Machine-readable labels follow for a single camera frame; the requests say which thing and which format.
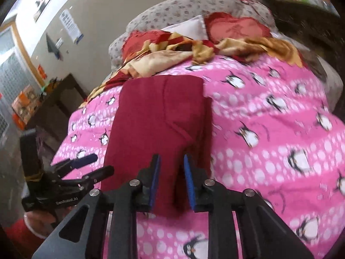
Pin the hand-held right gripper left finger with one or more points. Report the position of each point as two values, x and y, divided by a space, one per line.
154 183

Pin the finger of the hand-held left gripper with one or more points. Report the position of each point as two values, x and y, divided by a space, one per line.
83 160
102 172

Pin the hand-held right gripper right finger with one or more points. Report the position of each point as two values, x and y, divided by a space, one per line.
188 188

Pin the dark red shirt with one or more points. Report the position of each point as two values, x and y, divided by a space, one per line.
151 118

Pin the person's left forearm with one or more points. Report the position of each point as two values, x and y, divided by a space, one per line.
21 234

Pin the person's left hand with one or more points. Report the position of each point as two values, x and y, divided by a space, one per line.
40 222

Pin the dark wooden table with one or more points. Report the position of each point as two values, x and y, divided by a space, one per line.
62 99

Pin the stack of cardboard boxes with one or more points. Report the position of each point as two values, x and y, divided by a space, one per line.
25 105

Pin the clutter on wooden table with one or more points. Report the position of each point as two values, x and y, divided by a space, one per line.
50 86

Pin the red paper decoration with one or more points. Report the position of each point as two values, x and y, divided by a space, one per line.
41 71

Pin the pink penguin print blanket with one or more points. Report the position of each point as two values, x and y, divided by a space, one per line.
269 113

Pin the dark paper kite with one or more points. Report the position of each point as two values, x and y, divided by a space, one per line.
54 47

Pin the window with metal grille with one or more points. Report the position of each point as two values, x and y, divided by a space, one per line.
10 67

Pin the red and gold quilt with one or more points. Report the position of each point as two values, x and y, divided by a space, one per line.
161 59

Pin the red cushion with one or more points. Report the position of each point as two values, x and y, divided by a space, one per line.
237 28
137 41

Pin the white paper notice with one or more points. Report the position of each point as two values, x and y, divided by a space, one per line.
70 25

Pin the white pillow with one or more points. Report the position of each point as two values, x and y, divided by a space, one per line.
188 27

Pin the dark wooden cabinet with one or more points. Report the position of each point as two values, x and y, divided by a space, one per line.
302 24

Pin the wall picture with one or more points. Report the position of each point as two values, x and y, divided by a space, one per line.
44 1

